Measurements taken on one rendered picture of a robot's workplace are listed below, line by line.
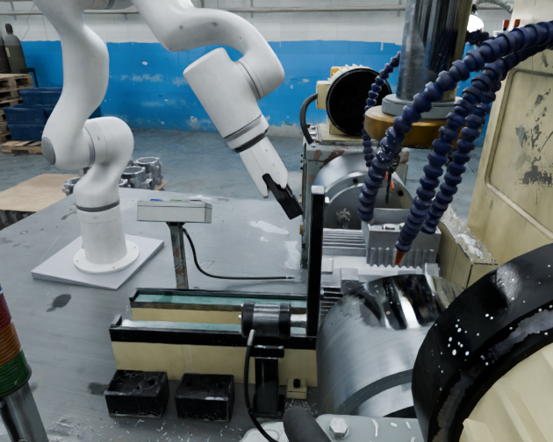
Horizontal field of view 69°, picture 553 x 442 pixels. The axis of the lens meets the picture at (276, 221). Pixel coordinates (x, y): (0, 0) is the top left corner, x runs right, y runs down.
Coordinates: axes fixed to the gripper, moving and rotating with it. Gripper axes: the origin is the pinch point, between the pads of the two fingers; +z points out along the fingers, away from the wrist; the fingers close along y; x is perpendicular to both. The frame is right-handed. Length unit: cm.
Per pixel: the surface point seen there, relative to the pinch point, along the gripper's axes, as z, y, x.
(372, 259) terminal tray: 11.4, 11.3, 10.1
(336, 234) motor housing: 6.7, 5.9, 5.9
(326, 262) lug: 7.6, 12.4, 2.9
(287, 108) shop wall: 53, -554, -54
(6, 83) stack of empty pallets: -185, -519, -388
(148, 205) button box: -11.8, -15.1, -33.8
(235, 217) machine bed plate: 18, -69, -37
